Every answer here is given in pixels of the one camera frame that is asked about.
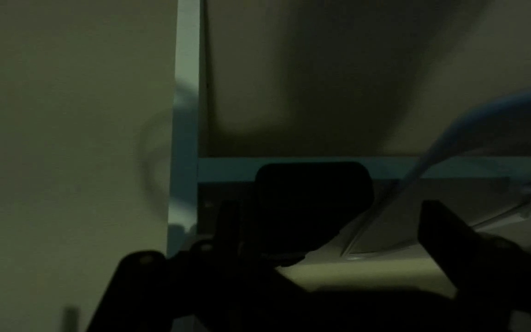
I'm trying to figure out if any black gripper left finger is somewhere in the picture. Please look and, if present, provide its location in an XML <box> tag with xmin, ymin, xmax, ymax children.
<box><xmin>86</xmin><ymin>196</ymin><xmax>304</xmax><ymax>332</ymax></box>

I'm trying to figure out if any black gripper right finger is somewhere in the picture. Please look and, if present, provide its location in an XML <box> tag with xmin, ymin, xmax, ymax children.
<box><xmin>416</xmin><ymin>198</ymin><xmax>531</xmax><ymax>332</ymax></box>

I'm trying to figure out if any light blue curved plastic item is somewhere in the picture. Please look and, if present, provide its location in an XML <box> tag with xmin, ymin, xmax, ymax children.
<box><xmin>337</xmin><ymin>80</ymin><xmax>531</xmax><ymax>259</ymax></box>

